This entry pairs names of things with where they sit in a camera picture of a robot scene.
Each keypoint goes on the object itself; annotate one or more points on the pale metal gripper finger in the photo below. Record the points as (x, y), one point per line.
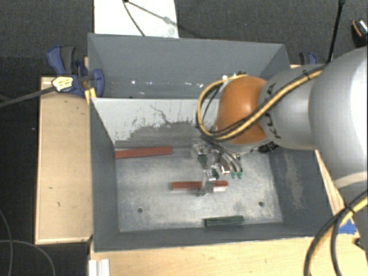
(213, 185)
(205, 184)

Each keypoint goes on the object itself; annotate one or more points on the red-brown block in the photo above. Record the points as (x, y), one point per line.
(143, 152)
(185, 185)

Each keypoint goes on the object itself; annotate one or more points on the dark green flat block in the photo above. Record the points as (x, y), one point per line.
(224, 221)

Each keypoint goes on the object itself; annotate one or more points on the grey metal bin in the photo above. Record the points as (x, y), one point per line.
(161, 200)

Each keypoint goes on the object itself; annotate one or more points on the pale wood flat board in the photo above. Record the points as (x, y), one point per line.
(64, 165)

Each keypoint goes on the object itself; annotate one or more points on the black cylinder on white bracket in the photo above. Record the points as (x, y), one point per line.
(268, 147)

